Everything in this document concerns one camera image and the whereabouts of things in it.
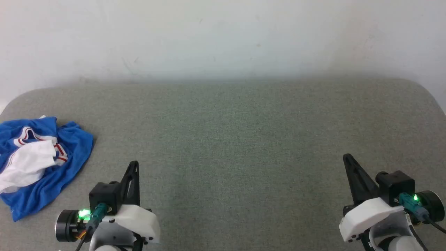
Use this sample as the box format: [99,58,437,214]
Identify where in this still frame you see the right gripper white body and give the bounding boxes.
[339,190,446,243]

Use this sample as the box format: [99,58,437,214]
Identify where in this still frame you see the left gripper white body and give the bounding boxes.
[55,204,161,245]

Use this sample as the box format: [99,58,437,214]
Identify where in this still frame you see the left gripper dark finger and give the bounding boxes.
[120,161,141,206]

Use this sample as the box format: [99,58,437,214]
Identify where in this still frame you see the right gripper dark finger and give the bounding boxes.
[343,153,380,206]

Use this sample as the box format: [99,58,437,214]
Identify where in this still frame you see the grey fabric sofa seat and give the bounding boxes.
[0,77,446,251]

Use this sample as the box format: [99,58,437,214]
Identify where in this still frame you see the right gripper teal plug cable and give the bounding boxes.
[398,192,446,233]

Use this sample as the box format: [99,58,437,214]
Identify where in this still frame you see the blue white red sports shirt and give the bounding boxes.
[0,116,94,222]

